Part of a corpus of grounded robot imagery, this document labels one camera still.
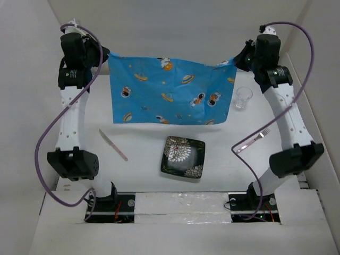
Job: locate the black floral square plate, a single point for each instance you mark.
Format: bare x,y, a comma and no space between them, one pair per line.
183,157

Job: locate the pink-handled knife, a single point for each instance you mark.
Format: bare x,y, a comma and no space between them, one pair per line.
111,144

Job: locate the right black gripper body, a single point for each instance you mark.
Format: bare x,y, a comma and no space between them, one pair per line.
256,62

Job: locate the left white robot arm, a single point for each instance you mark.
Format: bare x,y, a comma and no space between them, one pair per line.
70,159

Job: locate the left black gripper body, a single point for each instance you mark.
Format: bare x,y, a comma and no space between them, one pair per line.
84,58

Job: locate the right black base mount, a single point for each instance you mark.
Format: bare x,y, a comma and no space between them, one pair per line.
244,210

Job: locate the pink-handled fork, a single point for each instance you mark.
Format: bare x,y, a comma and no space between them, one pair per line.
261,135

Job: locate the clear plastic cup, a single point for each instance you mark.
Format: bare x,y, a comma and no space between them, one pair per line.
242,97

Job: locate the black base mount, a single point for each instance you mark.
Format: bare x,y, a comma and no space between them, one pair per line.
244,210
120,211

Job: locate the blue space-print cloth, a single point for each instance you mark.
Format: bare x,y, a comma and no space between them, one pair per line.
167,90

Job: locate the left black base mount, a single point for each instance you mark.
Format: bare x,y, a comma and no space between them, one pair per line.
120,211

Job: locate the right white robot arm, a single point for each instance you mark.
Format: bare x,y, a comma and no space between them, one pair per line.
299,151

